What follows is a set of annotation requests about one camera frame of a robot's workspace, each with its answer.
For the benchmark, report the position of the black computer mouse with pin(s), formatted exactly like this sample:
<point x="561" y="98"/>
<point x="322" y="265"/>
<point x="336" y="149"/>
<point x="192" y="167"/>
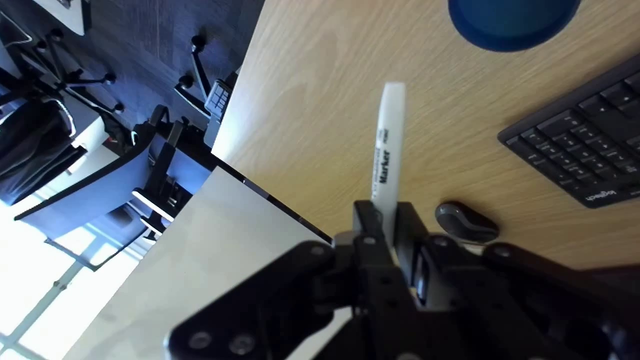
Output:
<point x="466" y="222"/>

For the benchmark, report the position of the black and white marker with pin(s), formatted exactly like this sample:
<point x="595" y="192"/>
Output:
<point x="388" y="146"/>

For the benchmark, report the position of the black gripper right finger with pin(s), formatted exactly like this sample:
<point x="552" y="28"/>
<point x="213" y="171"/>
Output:
<point x="416" y="253"/>

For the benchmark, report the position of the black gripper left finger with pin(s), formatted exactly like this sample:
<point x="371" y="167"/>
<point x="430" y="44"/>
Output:
<point x="371" y="253"/>

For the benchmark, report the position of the desk telephone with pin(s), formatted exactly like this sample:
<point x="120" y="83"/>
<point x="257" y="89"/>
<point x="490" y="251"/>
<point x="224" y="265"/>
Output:
<point x="218" y="100"/>

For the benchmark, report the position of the blue office chair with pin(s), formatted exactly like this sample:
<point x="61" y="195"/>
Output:
<point x="100" y="192"/>
<point x="52" y="72"/>

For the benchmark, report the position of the black keyboard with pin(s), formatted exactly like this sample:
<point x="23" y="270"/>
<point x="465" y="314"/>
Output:
<point x="587" y="146"/>

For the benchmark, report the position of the large white board panel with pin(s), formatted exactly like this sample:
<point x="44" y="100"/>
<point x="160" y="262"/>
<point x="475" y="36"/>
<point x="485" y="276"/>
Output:
<point x="213" y="266"/>

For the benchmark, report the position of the blue plastic cup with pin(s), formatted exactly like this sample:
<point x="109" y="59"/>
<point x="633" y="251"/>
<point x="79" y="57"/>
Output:
<point x="512" y="23"/>

